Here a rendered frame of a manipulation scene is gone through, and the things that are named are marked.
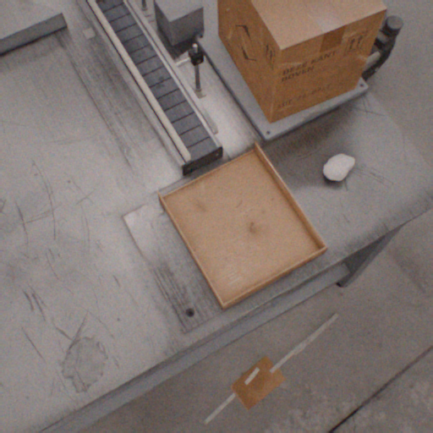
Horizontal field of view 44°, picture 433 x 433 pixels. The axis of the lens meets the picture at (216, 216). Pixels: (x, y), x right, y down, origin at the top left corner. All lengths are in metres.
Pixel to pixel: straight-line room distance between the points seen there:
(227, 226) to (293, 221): 0.15
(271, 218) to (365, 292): 0.94
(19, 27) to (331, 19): 0.80
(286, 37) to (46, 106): 0.63
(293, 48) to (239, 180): 0.33
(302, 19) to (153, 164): 0.47
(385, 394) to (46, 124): 1.42
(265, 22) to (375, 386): 1.35
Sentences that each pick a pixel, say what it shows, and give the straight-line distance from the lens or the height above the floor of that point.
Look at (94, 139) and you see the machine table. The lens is 1.33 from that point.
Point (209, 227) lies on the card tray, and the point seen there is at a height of 0.83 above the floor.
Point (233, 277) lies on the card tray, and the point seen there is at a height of 0.83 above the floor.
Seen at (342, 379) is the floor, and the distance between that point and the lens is 2.00.
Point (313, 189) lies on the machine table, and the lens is 1.25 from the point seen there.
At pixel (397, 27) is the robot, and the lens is 2.28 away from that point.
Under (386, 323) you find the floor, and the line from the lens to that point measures 2.07.
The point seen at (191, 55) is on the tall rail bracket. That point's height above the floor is 0.97.
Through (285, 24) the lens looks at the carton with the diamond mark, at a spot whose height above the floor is 1.12.
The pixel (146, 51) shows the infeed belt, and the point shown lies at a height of 0.88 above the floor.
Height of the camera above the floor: 1.95
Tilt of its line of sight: 68 degrees down
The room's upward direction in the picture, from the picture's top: 2 degrees counter-clockwise
